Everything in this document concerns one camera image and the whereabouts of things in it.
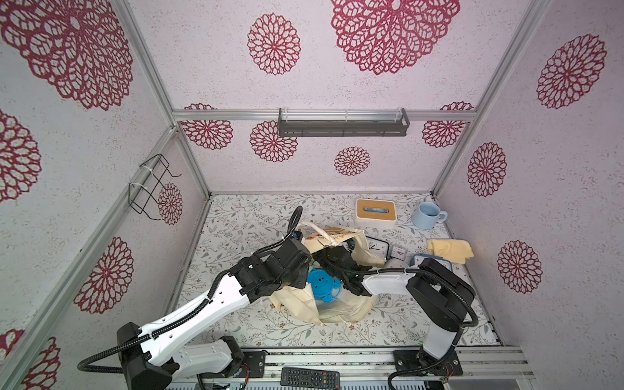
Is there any blue round alarm clock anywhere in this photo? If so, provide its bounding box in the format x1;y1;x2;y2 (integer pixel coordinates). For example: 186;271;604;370
307;268;342;303

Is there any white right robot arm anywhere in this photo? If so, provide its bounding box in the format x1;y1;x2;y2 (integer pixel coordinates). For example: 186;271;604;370
315;246;479;362

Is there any black remote control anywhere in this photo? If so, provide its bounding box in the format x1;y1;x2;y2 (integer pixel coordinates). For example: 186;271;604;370
280;367;341;390

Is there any white round alarm clock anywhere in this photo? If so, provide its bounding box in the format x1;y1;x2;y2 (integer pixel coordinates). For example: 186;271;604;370
384;258;409;269

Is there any blue square alarm clock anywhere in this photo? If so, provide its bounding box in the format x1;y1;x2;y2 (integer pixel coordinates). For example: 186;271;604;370
407;253;460;277

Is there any black square alarm clock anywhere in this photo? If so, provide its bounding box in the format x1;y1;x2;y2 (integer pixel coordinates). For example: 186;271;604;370
366;236;390;261

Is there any aluminium front rail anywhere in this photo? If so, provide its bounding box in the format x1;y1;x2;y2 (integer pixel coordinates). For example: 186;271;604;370
123;345;537;390

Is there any cream floral canvas bag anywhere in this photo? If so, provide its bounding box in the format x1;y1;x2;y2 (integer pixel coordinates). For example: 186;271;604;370
269;221;386;325

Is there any white wooden-top tissue box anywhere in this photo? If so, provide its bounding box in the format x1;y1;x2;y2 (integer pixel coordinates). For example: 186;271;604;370
354;198;397;229

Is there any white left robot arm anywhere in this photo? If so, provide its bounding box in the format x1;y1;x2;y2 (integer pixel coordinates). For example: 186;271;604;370
117;238;313;389

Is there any black wire wall rack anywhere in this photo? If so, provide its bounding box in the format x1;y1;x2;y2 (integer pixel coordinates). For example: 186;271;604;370
128;154;183;225

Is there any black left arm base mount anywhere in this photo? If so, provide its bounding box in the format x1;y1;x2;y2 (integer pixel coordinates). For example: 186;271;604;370
198;336;269;380

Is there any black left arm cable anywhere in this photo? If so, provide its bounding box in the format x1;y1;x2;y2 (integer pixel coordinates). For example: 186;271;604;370
76;205;304;375

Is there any yellow cloth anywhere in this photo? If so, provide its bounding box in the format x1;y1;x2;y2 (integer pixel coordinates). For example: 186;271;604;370
427;239;475;264

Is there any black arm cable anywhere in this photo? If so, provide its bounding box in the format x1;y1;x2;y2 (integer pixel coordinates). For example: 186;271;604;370
323;255;479;390
76;205;304;375

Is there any light blue mug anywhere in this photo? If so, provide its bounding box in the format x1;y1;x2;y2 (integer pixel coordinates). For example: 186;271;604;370
411;201;448;230

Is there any black wall shelf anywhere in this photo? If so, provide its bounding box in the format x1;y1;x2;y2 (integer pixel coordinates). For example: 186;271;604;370
277;109;410;137

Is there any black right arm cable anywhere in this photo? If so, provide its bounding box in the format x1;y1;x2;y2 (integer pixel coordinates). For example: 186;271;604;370
323;255;479;390

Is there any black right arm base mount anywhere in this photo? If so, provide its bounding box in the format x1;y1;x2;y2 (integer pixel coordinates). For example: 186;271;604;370
393;349;463;377

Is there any small clear alarm clock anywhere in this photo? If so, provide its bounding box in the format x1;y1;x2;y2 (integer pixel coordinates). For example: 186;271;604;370
390;245;407;262

